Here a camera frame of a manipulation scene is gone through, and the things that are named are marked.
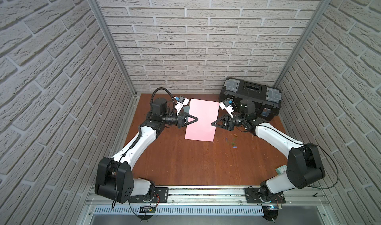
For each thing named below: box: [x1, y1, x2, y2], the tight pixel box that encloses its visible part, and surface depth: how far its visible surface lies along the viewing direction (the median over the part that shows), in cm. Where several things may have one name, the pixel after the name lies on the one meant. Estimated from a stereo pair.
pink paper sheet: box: [184, 98, 220, 142], surface depth 72 cm
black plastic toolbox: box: [218, 77, 282, 121], surface depth 99 cm
